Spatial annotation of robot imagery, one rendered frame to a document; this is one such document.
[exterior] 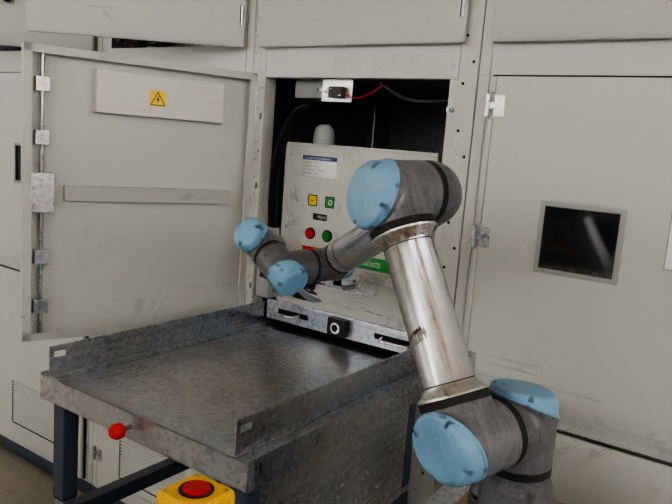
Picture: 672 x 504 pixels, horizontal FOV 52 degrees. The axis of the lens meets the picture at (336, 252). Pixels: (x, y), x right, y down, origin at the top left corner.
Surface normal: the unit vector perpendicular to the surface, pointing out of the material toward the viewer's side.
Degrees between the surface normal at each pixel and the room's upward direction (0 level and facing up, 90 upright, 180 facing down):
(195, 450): 90
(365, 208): 85
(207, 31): 90
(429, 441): 98
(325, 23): 90
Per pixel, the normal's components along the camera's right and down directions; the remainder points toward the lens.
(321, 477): 0.81, 0.15
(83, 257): 0.55, 0.17
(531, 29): -0.58, 0.08
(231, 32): -0.02, 0.15
